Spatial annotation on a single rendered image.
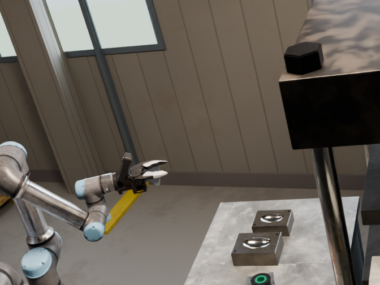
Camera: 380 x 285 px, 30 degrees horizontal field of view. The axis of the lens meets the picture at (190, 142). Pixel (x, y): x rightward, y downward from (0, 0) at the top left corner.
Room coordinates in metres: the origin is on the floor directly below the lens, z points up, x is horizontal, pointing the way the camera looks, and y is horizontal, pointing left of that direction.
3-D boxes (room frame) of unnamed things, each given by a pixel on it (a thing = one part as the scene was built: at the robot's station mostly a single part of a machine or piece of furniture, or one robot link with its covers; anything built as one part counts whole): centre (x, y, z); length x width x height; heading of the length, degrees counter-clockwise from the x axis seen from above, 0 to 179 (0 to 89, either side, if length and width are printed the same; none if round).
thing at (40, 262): (2.34, 0.69, 1.20); 0.13 x 0.12 x 0.14; 174
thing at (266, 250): (2.59, -0.16, 0.83); 0.20 x 0.15 x 0.07; 66
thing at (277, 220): (2.76, -0.27, 0.83); 0.17 x 0.13 x 0.06; 66
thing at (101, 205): (2.42, 0.42, 1.34); 0.11 x 0.08 x 0.11; 174
